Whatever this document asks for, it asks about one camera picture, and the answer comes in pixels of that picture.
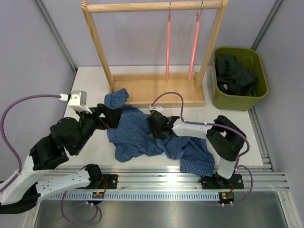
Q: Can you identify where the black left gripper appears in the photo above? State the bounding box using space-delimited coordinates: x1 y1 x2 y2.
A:
73 104 124 154

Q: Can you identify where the blue checkered shirt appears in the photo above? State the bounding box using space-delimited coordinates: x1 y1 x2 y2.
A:
104 89 215 177

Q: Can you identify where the pink hanger of blue shirt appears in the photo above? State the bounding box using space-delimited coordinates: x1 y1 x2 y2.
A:
165 1 171 82

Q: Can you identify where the black pinstriped shirt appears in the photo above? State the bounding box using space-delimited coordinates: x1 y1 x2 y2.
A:
215 56 257 96

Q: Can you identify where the pink hanger of black shirt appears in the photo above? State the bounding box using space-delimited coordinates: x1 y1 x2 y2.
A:
188 1 203 80

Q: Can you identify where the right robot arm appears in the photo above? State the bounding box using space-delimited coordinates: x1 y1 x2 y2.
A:
147 110 250 190

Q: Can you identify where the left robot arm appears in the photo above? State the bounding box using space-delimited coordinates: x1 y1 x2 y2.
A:
0 104 123 214

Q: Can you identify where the wooden clothes rack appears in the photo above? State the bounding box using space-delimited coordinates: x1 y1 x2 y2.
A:
80 0 228 108

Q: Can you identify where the green plastic basket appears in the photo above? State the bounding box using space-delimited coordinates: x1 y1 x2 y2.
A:
211 47 268 111

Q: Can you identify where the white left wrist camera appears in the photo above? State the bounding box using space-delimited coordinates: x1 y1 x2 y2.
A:
59 91 92 114

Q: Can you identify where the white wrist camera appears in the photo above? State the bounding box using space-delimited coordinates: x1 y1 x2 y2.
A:
149 105 163 113
59 91 92 114

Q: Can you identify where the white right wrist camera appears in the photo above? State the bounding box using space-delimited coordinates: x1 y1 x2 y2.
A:
149 105 163 113

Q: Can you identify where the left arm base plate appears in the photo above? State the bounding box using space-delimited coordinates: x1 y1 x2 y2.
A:
78 174 118 190

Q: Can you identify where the slotted grey cable duct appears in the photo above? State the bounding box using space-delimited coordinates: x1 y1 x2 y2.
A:
47 191 219 201

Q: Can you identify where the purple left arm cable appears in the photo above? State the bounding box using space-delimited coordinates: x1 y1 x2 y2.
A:
0 94 103 225

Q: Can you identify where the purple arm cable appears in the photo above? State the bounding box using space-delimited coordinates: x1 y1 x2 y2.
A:
151 92 254 206
0 94 103 225

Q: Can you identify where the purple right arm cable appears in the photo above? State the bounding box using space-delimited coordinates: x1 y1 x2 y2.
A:
151 92 254 206

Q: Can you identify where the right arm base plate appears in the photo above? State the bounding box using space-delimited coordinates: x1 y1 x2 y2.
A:
199 173 244 190

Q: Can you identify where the aluminium mounting rail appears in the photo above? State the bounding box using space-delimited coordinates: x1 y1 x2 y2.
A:
42 165 291 191

